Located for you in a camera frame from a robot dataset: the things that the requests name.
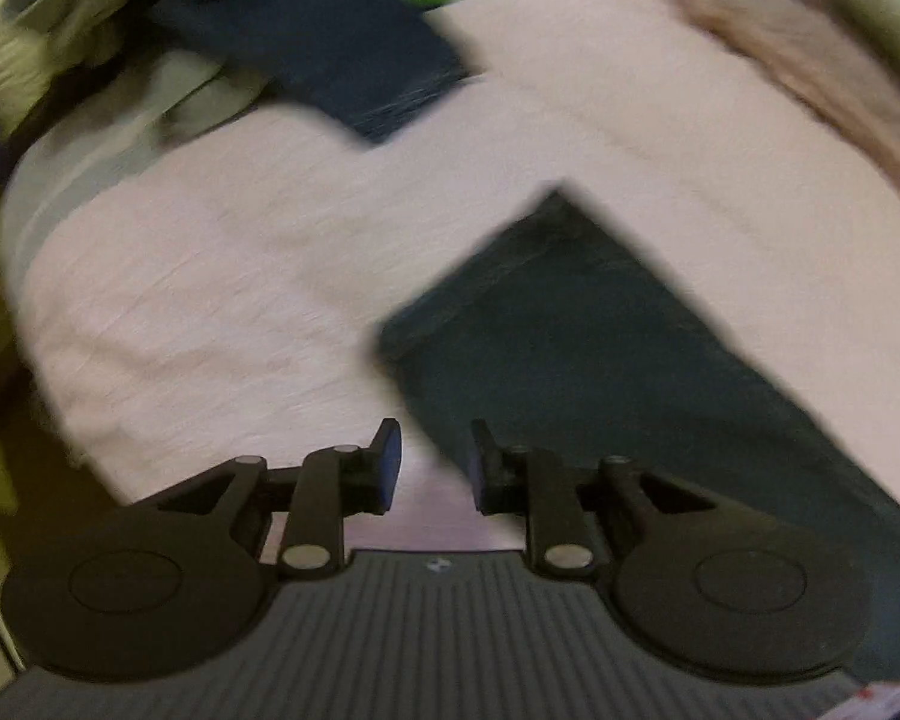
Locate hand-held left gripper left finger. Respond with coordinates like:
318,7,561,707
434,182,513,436
131,418,404,583

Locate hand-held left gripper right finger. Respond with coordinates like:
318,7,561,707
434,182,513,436
469,418,737,583

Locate dark teal pants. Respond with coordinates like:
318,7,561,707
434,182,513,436
375,184,900,683

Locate pink and grey striped blanket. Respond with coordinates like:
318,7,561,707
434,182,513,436
0,0,900,550

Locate dark blue folded cloth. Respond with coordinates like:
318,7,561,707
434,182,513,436
146,0,475,146

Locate beige cloth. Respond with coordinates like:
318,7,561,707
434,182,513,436
673,0,900,227

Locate olive cream cloth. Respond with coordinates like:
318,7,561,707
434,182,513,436
0,0,272,145

